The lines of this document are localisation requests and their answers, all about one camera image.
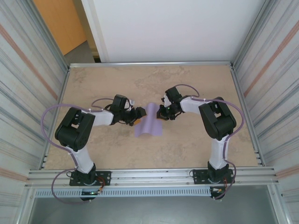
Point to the purple paper sheet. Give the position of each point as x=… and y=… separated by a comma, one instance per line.
x=149, y=126

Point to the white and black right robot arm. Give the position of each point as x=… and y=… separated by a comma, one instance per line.
x=217, y=158

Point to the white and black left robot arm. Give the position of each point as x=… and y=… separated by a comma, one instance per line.
x=85, y=163

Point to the grey metal sheet shelf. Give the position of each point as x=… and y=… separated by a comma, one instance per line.
x=149, y=210

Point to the small circuit board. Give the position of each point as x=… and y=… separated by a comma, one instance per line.
x=217, y=190
x=91, y=193

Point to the orange wooden door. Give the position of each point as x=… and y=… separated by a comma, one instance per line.
x=60, y=23

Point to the translucent corrugated side panel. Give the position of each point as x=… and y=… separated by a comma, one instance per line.
x=18, y=93
x=280, y=93

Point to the aluminium table edge rail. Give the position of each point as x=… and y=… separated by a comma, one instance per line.
x=149, y=63
x=236, y=81
x=65, y=81

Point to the wide aluminium mounting rail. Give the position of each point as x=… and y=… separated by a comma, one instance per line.
x=149, y=177

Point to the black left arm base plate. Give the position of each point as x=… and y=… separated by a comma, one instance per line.
x=105, y=178

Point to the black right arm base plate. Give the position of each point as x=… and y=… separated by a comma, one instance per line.
x=198, y=176

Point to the white door frame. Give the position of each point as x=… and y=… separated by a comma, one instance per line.
x=95, y=30

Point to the aluminium upright frame post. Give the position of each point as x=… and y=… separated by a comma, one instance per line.
x=46, y=35
x=253, y=35

